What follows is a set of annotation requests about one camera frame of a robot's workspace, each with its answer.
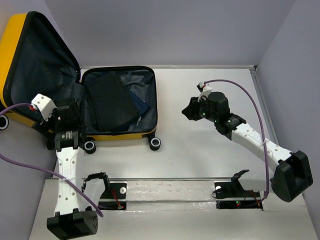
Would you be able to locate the navy blue garment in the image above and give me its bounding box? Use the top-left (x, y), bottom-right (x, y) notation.
top-left (128, 90), bottom-right (150, 125)

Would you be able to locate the black garment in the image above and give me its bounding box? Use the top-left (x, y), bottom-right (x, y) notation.
top-left (86, 73), bottom-right (139, 132)

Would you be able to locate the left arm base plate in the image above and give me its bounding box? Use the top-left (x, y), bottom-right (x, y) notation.
top-left (98, 181), bottom-right (127, 211)

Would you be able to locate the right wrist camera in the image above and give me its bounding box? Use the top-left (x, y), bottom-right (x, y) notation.
top-left (197, 81), bottom-right (212, 102)

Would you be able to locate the yellow hard-shell suitcase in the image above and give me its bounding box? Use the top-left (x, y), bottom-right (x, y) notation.
top-left (0, 11), bottom-right (161, 154)

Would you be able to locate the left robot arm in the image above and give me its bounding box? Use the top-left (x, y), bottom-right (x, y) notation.
top-left (31, 93), bottom-right (111, 240)

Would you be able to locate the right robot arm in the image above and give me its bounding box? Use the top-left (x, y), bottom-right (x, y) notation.
top-left (181, 92), bottom-right (314, 203)

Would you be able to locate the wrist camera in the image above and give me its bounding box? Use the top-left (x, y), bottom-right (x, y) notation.
top-left (31, 93), bottom-right (57, 122)
top-left (197, 81), bottom-right (212, 102)

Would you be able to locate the silver front rail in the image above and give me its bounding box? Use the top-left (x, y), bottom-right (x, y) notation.
top-left (109, 177), bottom-right (232, 182)

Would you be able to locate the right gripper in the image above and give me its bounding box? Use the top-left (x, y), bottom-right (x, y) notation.
top-left (181, 94), bottom-right (219, 123)

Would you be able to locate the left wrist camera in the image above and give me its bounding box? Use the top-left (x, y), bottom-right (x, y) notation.
top-left (31, 93), bottom-right (57, 122)

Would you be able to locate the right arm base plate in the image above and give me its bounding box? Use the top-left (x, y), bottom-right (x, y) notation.
top-left (211, 181), bottom-right (263, 210)

